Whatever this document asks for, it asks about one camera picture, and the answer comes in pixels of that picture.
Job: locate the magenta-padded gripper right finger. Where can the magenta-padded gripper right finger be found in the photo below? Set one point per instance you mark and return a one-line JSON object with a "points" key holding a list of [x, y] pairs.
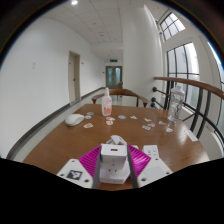
{"points": [[151, 171]]}

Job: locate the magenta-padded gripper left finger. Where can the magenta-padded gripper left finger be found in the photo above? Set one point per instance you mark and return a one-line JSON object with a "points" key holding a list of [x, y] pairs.
{"points": [[75, 173]]}

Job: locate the small pale sticker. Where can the small pale sticker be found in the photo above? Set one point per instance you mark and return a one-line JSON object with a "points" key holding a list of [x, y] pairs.
{"points": [[169, 130], [133, 117], [147, 119], [146, 127], [161, 122]]}

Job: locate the small pink sticker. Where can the small pink sticker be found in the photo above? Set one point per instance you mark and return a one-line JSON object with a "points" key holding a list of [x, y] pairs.
{"points": [[151, 125], [110, 118]]}

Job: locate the small orange sticker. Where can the small orange sticker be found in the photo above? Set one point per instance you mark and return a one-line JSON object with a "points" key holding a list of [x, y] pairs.
{"points": [[109, 123], [88, 125]]}

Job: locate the white pump bottle orange label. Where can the white pump bottle orange label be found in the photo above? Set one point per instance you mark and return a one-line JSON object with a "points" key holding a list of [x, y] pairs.
{"points": [[106, 105]]}

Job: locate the wooden chair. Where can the wooden chair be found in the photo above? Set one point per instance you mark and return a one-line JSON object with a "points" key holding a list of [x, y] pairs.
{"points": [[121, 92]]}

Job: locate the beige side door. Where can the beige side door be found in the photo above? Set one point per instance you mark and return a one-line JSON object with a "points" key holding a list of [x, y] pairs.
{"points": [[74, 78]]}

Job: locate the wooden handrail black railing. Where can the wooden handrail black railing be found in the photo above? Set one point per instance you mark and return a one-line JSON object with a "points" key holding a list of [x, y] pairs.
{"points": [[196, 85]]}

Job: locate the glazed double door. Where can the glazed double door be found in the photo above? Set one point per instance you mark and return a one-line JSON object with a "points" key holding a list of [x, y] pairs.
{"points": [[114, 76]]}

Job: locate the tall black-framed window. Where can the tall black-framed window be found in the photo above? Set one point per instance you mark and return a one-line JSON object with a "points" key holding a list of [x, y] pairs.
{"points": [[182, 66]]}

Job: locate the wide black-framed window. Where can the wide black-framed window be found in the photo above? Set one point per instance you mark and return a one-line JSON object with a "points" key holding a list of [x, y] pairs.
{"points": [[220, 86]]}

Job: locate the green exit sign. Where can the green exit sign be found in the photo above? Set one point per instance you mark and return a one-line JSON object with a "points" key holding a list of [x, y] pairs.
{"points": [[113, 60]]}

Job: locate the small high window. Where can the small high window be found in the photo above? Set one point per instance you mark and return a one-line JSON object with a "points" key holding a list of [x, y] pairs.
{"points": [[172, 26]]}

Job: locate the round ceiling light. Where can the round ceiling light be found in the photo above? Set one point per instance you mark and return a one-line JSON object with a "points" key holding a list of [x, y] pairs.
{"points": [[74, 2]]}

